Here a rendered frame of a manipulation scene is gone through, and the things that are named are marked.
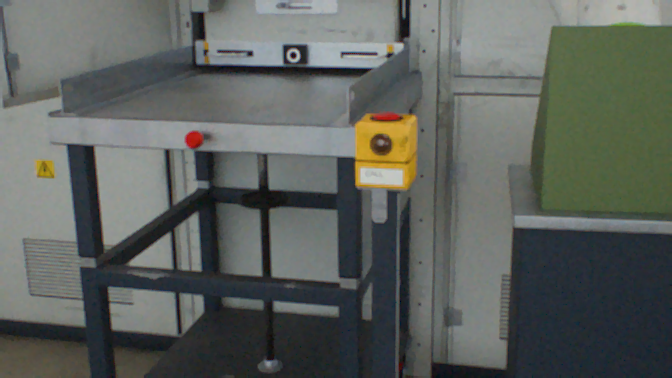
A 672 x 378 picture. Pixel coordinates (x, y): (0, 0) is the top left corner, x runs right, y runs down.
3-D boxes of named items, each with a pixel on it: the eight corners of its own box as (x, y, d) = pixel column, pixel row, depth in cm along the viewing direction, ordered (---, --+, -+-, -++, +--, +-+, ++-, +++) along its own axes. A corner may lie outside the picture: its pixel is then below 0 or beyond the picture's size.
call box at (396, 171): (408, 192, 120) (409, 123, 117) (354, 189, 122) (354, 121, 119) (416, 178, 128) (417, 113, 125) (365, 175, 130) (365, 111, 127)
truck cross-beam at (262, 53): (403, 68, 201) (403, 43, 200) (196, 64, 214) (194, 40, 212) (406, 65, 206) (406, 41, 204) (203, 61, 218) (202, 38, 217)
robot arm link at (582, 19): (658, 91, 142) (651, 4, 151) (668, 34, 129) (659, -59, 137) (578, 96, 146) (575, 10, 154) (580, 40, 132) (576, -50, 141)
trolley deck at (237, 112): (367, 158, 145) (366, 125, 143) (50, 144, 159) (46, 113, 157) (421, 95, 208) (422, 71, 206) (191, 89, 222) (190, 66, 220)
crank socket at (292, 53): (305, 65, 204) (304, 45, 203) (282, 65, 206) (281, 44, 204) (308, 64, 207) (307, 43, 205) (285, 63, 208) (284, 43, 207)
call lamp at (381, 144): (391, 158, 118) (391, 135, 117) (368, 157, 119) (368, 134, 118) (393, 156, 119) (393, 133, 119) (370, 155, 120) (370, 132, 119)
